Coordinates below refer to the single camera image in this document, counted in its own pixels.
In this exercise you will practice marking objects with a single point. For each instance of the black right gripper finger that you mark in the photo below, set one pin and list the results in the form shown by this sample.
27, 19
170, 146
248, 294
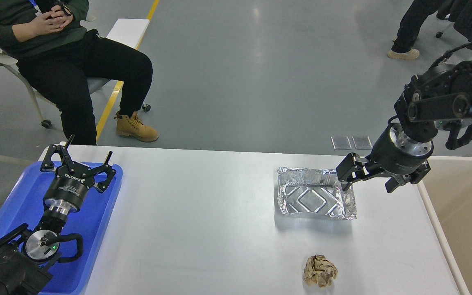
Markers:
414, 177
351, 170

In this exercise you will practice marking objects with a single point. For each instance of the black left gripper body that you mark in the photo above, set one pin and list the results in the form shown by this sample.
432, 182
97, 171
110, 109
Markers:
69, 187

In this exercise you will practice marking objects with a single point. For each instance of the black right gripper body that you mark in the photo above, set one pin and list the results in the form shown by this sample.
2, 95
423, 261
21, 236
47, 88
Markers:
395, 153

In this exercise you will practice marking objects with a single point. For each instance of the aluminium foil tray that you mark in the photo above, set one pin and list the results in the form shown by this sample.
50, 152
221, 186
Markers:
314, 193

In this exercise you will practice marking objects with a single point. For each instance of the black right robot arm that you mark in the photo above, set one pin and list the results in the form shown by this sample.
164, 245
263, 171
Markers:
442, 94

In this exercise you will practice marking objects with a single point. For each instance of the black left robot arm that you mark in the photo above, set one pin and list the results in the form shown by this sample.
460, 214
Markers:
52, 223

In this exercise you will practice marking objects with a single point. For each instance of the right floor plate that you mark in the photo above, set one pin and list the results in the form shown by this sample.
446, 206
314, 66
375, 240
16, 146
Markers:
362, 142

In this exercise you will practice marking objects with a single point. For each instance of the floor plate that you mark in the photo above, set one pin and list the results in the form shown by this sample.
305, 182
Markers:
341, 143
362, 142

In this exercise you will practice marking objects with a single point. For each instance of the left floor plate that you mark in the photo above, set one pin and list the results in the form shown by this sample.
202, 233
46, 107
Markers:
341, 143

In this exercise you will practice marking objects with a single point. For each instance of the blue plastic tray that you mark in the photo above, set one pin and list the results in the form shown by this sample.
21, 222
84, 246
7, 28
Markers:
25, 205

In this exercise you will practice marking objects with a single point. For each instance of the beige plastic bin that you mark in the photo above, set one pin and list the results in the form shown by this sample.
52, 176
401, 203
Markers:
447, 195

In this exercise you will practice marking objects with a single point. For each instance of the seated person green sweater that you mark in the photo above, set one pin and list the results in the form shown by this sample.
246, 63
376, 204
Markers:
57, 55

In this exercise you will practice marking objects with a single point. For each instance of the crumpled brown paper ball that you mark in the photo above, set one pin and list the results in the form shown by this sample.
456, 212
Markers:
320, 271

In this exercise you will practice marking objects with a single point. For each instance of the white side table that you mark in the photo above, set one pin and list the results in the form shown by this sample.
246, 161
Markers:
129, 31

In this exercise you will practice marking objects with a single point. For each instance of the standing person dark trousers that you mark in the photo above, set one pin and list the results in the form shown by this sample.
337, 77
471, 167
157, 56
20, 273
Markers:
409, 28

